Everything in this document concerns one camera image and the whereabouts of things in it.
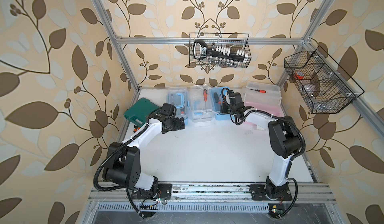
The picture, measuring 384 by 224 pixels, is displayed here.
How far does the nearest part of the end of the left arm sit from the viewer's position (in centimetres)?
65

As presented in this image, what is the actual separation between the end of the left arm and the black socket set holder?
1.22 feet

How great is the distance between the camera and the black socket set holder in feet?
2.76
